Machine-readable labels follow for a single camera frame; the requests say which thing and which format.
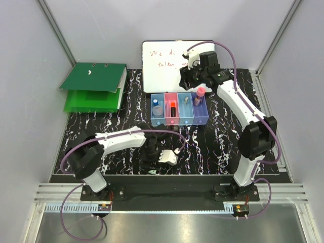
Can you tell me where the right circuit board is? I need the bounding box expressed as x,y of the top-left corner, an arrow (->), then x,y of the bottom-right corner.
235,204 -> 250,213

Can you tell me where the small clear glue bottle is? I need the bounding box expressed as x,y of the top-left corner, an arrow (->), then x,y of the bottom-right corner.
152,99 -> 164,117

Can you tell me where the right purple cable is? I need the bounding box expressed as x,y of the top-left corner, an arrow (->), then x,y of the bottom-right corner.
186,40 -> 281,220

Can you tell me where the pink eraser stick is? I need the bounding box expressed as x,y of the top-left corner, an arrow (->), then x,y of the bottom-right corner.
166,103 -> 171,118

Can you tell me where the orange black marker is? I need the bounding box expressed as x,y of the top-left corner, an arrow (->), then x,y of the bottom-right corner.
170,102 -> 177,117

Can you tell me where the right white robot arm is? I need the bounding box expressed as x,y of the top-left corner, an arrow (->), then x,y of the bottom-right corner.
179,51 -> 277,201

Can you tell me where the light blue bin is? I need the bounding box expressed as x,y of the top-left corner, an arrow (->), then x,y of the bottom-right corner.
178,93 -> 194,126
150,94 -> 166,127

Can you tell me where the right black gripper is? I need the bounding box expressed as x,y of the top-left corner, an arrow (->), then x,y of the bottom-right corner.
179,61 -> 207,91

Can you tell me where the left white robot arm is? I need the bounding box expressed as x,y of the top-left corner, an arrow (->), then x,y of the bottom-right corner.
60,124 -> 177,200

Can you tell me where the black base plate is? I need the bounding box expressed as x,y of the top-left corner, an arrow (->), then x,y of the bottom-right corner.
80,175 -> 260,212

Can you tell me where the pink bin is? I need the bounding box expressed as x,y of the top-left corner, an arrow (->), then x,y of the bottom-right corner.
164,93 -> 180,126

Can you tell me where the purple bin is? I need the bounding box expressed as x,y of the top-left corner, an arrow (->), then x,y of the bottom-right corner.
191,93 -> 209,125

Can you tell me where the light green folder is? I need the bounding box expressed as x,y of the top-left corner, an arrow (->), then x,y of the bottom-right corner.
64,89 -> 123,113

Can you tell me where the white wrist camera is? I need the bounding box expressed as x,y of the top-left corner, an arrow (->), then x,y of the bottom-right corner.
158,150 -> 178,166
182,49 -> 200,70

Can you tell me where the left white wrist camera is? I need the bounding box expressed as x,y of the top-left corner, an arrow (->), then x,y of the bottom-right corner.
158,150 -> 178,166

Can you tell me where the green ring binder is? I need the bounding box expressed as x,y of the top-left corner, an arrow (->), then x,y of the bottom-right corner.
60,63 -> 128,94

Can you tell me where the pink transparent stapler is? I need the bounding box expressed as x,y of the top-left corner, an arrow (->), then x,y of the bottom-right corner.
193,87 -> 206,106

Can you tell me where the left circuit board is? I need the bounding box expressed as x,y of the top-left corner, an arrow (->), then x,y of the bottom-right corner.
98,204 -> 112,211

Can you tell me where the white dry-erase board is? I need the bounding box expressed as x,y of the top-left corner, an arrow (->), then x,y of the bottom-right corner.
142,40 -> 200,94

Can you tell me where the circuit board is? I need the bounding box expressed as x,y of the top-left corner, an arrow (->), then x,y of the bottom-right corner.
235,204 -> 250,213
98,204 -> 112,211

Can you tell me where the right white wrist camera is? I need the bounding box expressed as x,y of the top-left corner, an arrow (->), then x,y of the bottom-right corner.
182,49 -> 200,70

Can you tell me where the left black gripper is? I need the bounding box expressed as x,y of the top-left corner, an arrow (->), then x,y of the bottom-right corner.
140,145 -> 168,172

